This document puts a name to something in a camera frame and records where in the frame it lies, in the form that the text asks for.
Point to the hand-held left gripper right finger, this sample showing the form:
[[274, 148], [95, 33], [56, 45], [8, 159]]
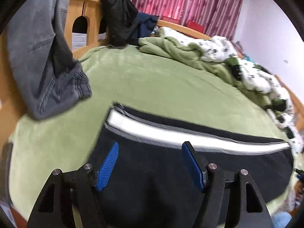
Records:
[[193, 166]]

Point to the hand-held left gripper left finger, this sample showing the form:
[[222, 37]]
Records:
[[108, 166]]

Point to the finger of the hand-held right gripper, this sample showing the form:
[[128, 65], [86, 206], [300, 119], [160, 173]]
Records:
[[300, 172]]

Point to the black pants with white waistband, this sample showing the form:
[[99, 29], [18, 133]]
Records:
[[154, 171]]

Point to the person's blue jeans leg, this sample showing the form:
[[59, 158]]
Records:
[[282, 219]]

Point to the green bed sheet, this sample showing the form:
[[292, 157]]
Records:
[[154, 80]]

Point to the green and white floral quilt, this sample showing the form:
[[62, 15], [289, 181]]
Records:
[[213, 47]]

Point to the teal cloth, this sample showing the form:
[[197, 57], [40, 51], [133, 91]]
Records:
[[248, 57]]

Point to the grey jeans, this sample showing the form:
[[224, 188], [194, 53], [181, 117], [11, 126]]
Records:
[[35, 52]]

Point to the navy blue garment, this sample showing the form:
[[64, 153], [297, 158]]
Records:
[[144, 25]]

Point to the black jacket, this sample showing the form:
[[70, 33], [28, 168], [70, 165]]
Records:
[[118, 16]]

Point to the pink patterned curtain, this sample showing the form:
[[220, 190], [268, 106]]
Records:
[[166, 0]]

